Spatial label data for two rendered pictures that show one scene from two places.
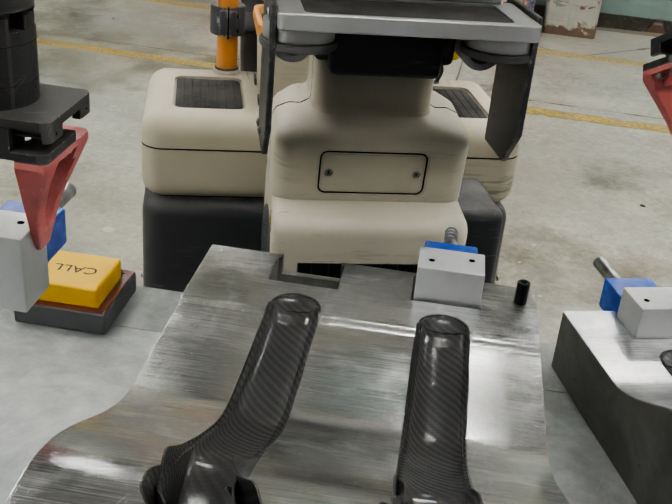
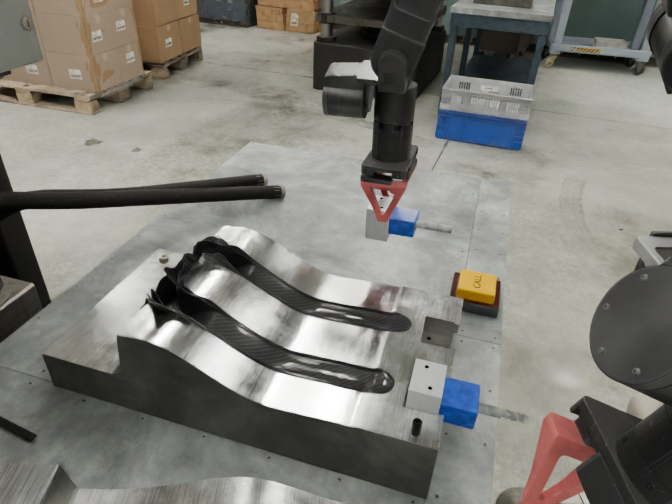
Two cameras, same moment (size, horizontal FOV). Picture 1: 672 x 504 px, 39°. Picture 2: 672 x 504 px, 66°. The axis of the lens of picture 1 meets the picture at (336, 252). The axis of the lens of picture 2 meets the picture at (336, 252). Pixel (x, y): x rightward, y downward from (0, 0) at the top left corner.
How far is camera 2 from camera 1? 0.78 m
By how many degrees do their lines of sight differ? 83
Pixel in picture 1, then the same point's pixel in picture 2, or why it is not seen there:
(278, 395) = (327, 316)
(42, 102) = (385, 163)
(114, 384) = not seen: hidden behind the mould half
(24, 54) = (382, 140)
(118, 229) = not seen: outside the picture
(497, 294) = (425, 422)
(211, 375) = (339, 295)
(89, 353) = not seen: hidden behind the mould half
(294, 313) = (395, 325)
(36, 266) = (376, 226)
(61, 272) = (472, 277)
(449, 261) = (426, 375)
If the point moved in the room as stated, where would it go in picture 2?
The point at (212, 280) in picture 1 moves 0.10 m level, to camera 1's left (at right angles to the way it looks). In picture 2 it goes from (420, 296) to (424, 257)
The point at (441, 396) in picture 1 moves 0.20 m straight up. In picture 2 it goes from (320, 374) to (324, 231)
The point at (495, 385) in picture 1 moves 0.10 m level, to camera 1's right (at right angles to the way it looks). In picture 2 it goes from (321, 395) to (299, 474)
